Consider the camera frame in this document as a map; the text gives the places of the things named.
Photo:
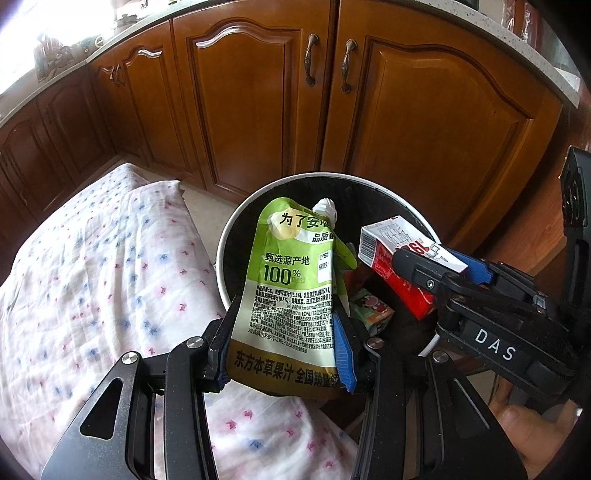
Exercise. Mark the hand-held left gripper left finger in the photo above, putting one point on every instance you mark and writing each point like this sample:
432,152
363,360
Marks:
217,355

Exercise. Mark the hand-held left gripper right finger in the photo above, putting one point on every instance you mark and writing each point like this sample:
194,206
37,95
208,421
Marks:
345,360

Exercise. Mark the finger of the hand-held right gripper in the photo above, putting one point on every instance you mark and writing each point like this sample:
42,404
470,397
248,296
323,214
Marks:
478,272
425,274

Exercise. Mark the red white drink carton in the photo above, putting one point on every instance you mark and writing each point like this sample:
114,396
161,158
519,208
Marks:
408,300

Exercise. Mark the green juice carton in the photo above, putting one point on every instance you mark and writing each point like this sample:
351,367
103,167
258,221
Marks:
371,314

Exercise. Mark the white trash bin black liner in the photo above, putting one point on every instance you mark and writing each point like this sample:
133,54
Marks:
369,198

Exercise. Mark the green juice pouch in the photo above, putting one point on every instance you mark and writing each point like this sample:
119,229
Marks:
286,277

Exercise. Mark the person's right hand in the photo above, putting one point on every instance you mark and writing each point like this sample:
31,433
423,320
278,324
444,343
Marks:
526,438

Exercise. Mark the white patterned cloth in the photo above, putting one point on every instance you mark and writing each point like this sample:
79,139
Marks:
92,258

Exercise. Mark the wooden kitchen cabinets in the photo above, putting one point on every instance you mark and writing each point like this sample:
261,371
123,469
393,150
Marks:
254,115

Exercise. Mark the green cup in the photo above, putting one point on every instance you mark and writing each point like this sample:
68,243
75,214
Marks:
91,44

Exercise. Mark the utensil holder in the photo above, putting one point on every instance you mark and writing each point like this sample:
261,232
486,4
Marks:
53,55

